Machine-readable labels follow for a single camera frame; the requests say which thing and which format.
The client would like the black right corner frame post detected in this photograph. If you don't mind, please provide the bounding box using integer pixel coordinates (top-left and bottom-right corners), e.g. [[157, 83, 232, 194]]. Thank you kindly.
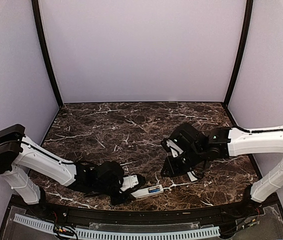
[[223, 0, 254, 108]]

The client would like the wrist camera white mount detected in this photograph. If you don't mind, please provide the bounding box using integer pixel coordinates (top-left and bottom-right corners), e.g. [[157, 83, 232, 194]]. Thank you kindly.
[[160, 138, 184, 158], [120, 174, 143, 192]]

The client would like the left small circuit board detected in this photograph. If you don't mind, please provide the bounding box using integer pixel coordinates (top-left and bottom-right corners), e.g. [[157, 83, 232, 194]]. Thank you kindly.
[[53, 224, 74, 237]]

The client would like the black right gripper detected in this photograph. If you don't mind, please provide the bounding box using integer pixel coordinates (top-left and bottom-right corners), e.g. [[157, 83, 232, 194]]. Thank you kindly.
[[160, 145, 205, 178]]

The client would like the white remote control body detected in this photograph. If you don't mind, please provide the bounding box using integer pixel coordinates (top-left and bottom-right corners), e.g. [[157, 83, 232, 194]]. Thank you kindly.
[[131, 184, 164, 199]]

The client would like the small circuit board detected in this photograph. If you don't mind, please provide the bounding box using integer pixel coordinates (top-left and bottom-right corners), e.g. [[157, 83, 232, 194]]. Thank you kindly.
[[53, 224, 74, 237], [240, 218, 260, 230]]

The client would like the white remote battery cover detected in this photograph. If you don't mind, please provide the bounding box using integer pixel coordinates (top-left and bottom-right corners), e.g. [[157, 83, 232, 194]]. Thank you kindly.
[[187, 171, 198, 182]]

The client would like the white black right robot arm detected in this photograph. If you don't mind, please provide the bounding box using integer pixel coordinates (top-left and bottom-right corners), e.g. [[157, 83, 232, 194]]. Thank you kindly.
[[160, 122, 283, 217]]

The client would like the blue AAA battery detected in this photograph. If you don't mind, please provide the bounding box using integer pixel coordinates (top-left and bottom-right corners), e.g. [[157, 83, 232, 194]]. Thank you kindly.
[[148, 189, 160, 194]]

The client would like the white slotted cable duct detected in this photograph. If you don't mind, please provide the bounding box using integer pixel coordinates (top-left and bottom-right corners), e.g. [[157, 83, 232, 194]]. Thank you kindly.
[[13, 213, 220, 240]]

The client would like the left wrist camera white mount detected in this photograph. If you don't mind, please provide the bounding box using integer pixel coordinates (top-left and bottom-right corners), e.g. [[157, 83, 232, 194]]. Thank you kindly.
[[120, 174, 143, 192]]

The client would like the black curved front table rail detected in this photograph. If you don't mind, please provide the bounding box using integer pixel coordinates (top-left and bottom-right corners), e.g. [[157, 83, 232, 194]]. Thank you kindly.
[[31, 186, 257, 227]]

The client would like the black left corner frame post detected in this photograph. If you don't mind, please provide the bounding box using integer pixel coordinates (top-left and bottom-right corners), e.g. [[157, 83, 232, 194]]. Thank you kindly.
[[31, 0, 64, 108]]

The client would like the right small circuit board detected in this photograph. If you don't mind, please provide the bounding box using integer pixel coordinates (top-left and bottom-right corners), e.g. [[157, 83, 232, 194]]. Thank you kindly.
[[240, 218, 260, 230]]

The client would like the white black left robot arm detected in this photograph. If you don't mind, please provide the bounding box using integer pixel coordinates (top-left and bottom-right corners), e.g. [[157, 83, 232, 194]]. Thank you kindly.
[[0, 124, 146, 218]]

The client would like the black corner frame post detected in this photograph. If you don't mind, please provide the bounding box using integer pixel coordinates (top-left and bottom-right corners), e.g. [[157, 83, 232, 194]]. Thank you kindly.
[[31, 0, 64, 108], [223, 0, 254, 108]]

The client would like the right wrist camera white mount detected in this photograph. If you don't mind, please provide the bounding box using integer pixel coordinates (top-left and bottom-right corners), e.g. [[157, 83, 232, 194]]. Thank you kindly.
[[160, 138, 184, 158]]

